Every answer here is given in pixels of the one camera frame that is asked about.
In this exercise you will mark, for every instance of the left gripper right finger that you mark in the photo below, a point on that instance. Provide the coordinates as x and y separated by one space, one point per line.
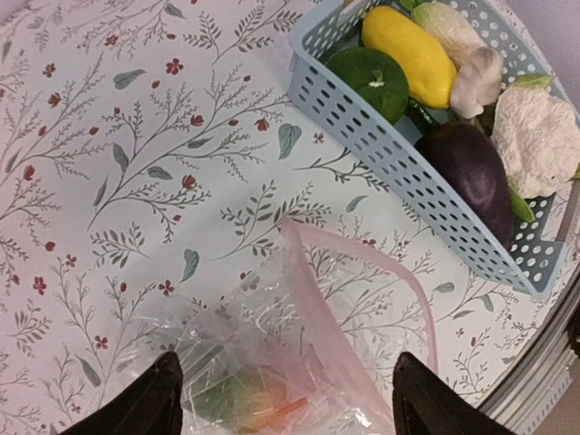
424 404

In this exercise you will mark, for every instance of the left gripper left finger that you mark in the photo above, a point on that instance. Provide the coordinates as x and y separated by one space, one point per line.
149 405

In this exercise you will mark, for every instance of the clear zip top bag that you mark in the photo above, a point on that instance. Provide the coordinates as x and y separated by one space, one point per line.
327 312

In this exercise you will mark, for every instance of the purple fake eggplant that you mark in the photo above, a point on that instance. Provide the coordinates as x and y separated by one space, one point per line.
467 159

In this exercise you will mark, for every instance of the white fake cauliflower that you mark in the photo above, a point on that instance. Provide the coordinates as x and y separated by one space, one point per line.
537 138

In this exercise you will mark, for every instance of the green fake cucumber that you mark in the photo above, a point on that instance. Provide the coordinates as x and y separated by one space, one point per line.
420 117

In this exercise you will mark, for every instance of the white fake garlic bulb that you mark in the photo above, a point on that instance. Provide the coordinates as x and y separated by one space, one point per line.
477 84

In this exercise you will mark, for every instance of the orange green fake fruit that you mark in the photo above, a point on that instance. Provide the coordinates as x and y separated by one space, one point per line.
245 402

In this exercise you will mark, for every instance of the light blue plastic basket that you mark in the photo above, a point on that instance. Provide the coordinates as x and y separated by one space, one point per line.
529 265

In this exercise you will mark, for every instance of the floral patterned table mat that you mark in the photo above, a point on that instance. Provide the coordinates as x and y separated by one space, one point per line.
148 149

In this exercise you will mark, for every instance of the aluminium rail frame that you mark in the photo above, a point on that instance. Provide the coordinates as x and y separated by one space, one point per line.
539 378

